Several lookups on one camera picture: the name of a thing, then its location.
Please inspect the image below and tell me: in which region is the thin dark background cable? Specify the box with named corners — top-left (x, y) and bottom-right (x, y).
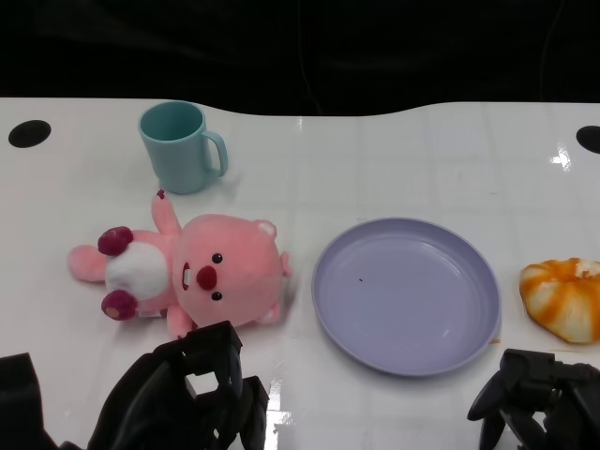
top-left (538, 0), bottom-right (566, 103)
top-left (298, 55), bottom-right (325, 114)

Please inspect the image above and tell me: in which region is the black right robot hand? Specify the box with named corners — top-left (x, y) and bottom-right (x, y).
top-left (467, 348), bottom-right (600, 450)

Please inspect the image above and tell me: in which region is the orange striped bread bun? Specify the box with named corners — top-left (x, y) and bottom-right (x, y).
top-left (518, 256), bottom-right (600, 346)

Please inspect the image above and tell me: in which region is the teal plastic mug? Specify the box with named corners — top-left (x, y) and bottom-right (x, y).
top-left (137, 100), bottom-right (230, 196)

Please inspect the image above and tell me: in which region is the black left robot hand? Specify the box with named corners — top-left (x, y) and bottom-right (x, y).
top-left (86, 321), bottom-right (271, 450)

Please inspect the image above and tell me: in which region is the lavender plastic plate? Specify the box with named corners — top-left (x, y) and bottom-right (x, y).
top-left (311, 217), bottom-right (503, 378)

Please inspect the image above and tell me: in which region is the pink plush doll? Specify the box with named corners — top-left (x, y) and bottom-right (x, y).
top-left (67, 188), bottom-right (293, 339)

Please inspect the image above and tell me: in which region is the black round table grommet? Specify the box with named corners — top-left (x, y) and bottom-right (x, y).
top-left (7, 119), bottom-right (52, 150)
top-left (575, 125), bottom-right (600, 155)

